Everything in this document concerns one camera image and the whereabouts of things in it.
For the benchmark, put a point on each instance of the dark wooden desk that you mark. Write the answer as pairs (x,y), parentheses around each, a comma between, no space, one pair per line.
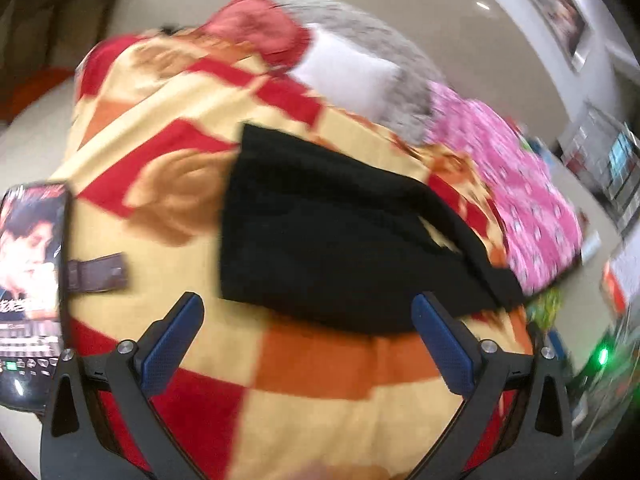
(33,30)

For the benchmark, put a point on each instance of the smartphone with lit screen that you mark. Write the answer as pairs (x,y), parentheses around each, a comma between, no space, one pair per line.
(33,296)

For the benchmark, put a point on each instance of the grey floral pillow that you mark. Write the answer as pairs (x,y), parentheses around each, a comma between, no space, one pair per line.
(409,108)

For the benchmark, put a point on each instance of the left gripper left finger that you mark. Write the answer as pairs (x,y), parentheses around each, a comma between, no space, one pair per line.
(76,441)

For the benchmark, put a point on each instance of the metal stair railing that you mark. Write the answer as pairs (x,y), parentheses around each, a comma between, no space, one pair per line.
(603,153)

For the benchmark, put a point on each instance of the framed wall picture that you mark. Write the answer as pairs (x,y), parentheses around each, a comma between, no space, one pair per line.
(569,27)

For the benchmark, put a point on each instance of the black knit pants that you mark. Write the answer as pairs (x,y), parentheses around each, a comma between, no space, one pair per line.
(317,236)

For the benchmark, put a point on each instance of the pink penguin quilt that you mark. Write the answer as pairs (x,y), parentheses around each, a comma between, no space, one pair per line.
(542,229)

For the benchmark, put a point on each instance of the red frilled pillow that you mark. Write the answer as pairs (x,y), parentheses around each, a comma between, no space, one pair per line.
(280,40)

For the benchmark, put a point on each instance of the red orange yellow blanket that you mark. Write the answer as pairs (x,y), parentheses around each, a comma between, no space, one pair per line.
(156,122)

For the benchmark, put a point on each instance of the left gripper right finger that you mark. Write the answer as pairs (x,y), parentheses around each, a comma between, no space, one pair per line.
(514,420)

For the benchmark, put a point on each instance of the red floor mat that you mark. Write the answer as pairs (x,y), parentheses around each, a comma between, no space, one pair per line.
(17,96)

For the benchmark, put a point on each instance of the white pillow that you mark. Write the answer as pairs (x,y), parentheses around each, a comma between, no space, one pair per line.
(348,76)

